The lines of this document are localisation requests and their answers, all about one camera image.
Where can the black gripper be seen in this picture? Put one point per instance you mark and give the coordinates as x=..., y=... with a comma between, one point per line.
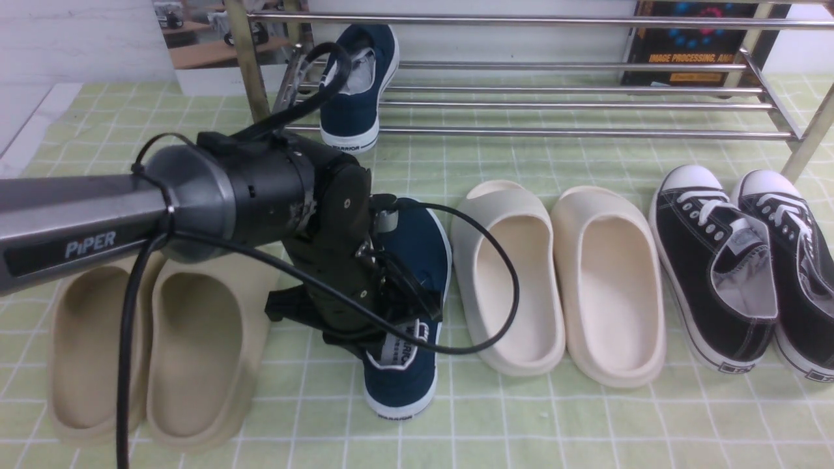
x=342, y=250

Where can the navy canvas shoe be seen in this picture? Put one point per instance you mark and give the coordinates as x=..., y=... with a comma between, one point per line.
x=400, y=375
x=350, y=120

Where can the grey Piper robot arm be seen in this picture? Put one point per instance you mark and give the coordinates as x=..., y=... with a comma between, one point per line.
x=199, y=202

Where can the metal shoe rack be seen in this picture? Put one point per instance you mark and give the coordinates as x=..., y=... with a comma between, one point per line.
x=760, y=98

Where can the left cream foam slipper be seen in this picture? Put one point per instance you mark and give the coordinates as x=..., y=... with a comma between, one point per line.
x=536, y=341

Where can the cream foam slipper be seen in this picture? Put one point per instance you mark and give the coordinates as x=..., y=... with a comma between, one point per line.
x=610, y=286
x=536, y=341

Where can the right tan foam slipper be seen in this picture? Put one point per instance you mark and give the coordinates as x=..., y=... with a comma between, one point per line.
x=210, y=331

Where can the tan foam slipper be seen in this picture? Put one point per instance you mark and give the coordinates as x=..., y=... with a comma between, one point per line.
x=210, y=331
x=82, y=363

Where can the right cream foam slipper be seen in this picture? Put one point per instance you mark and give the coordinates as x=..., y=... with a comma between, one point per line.
x=610, y=286

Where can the left tan foam slipper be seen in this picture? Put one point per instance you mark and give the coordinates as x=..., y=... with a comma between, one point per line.
x=82, y=363

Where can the dark image processing book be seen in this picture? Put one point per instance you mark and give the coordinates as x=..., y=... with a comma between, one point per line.
x=699, y=46

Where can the left black canvas sneaker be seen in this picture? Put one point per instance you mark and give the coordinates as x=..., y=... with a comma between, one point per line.
x=720, y=267

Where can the black canvas sneaker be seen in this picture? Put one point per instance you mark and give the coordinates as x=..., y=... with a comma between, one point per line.
x=720, y=267
x=803, y=271

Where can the right black canvas sneaker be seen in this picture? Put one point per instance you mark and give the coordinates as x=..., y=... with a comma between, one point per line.
x=803, y=271

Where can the photo board against wall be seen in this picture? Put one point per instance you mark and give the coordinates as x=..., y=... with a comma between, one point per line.
x=198, y=35

